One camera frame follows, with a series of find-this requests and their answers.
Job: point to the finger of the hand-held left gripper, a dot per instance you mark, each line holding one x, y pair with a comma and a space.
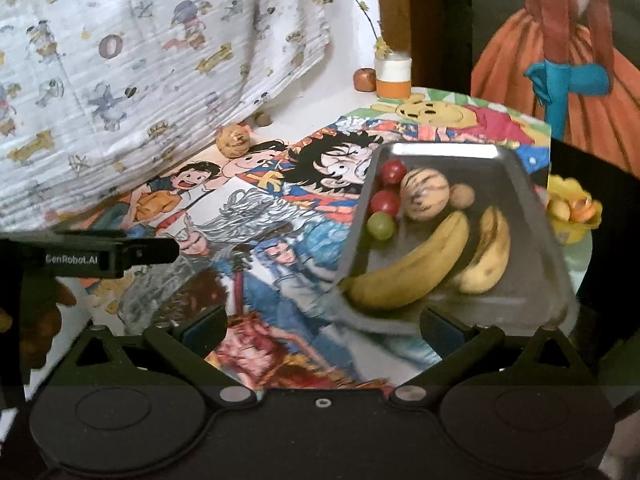
150, 251

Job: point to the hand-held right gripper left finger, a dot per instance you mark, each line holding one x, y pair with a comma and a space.
202, 332

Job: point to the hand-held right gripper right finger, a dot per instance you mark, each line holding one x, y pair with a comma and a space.
440, 332

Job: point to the long yellow banana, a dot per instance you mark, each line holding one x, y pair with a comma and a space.
410, 270

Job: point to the short spotted yellow banana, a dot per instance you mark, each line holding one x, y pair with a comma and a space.
487, 255

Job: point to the metal tray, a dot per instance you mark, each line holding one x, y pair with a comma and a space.
525, 260

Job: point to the green grape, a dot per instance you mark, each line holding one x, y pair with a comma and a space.
381, 226

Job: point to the brown oval fruit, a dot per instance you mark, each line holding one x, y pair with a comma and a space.
461, 196

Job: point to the striped pepino melon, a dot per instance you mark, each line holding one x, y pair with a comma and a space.
424, 194

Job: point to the red cherry tomato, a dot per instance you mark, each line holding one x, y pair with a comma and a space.
392, 172
384, 202

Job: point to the person's left hand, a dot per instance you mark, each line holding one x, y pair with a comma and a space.
45, 320

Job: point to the colourful cartoon-print table cover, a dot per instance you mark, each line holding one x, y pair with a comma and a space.
280, 240

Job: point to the walnut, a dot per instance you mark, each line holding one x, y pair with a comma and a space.
233, 141

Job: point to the small brown round fruit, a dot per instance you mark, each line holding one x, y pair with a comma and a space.
262, 119

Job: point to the white cartoon-print blanket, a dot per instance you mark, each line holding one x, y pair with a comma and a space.
150, 60

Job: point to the orange and white jar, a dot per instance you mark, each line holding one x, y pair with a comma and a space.
393, 77

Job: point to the brown rounded ornament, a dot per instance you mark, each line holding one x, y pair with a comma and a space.
364, 79

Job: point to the dried yellow flower sprig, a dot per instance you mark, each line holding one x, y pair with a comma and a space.
382, 46

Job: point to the orange dress painting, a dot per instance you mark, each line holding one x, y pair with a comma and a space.
565, 60

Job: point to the wooden furniture frame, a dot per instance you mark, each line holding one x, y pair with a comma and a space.
395, 10

